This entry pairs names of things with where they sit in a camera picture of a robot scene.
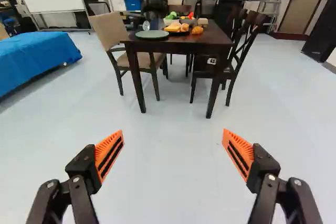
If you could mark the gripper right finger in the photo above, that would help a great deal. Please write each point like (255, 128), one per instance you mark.
(262, 163)

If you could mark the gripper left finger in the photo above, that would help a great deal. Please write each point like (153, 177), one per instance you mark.
(81, 163)

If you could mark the empty grey-green plate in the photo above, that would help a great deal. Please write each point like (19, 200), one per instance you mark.
(152, 34)

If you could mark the golden brown croissant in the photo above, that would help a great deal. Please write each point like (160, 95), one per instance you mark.
(197, 30)

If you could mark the black plate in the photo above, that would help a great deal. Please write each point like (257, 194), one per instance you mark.
(181, 33)

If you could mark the dark wooden cross-back chair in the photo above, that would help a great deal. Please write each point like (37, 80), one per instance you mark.
(240, 15)
(229, 70)

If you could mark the blue covered bed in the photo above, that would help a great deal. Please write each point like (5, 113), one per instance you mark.
(31, 53)

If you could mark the beige upholstered chair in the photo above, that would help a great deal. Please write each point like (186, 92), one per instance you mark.
(105, 28)

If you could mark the dark wooden dining table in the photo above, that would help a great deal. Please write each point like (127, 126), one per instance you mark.
(183, 41)

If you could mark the clear round glass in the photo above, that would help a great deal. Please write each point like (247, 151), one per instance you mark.
(146, 26)

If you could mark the small brown box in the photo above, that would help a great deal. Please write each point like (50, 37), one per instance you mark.
(202, 22)

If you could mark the brown bread roll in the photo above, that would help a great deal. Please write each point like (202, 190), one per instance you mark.
(185, 27)

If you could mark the dark blue cup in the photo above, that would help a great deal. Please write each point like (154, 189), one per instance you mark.
(155, 23)

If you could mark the yellow cheese wedge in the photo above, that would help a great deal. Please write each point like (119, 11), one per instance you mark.
(172, 27)

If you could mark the bowl of toy vegetables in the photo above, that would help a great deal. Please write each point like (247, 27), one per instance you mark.
(175, 20)

